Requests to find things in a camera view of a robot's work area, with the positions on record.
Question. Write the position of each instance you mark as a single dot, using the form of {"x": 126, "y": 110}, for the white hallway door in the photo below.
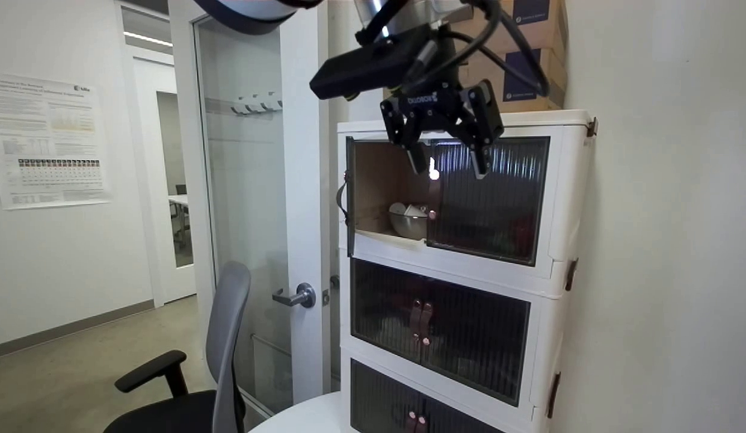
{"x": 167, "y": 280}

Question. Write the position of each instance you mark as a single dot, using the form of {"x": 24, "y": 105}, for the grey coat hook rack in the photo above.
{"x": 255, "y": 102}

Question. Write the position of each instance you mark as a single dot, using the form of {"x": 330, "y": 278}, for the grey office chair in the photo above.
{"x": 229, "y": 337}

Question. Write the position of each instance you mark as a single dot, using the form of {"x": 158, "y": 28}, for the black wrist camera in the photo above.
{"x": 356, "y": 74}

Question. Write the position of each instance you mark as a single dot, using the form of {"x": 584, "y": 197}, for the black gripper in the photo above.
{"x": 440, "y": 111}

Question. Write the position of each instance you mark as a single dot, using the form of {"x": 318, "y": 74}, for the white stacked storage cabinet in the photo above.
{"x": 566, "y": 200}

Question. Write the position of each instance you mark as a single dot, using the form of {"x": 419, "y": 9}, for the large cardboard box black tape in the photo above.
{"x": 550, "y": 50}

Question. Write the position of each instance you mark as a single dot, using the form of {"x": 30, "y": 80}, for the white paper wall poster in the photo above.
{"x": 48, "y": 141}

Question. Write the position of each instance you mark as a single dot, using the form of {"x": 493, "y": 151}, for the white framed glass door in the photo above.
{"x": 304, "y": 200}

